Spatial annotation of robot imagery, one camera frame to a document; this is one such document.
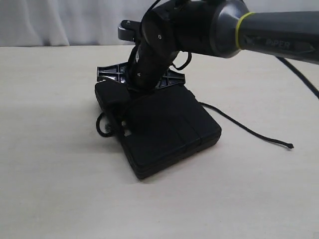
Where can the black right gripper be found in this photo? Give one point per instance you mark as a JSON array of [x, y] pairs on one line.
[[144, 71]]

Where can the black plastic carrying case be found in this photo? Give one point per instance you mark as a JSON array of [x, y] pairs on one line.
[[160, 130]]

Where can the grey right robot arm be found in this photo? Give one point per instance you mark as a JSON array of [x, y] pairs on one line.
[[218, 28]]

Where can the white backdrop curtain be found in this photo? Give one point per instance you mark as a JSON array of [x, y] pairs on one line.
[[66, 22]]

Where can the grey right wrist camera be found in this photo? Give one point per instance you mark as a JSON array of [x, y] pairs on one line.
[[129, 30]]

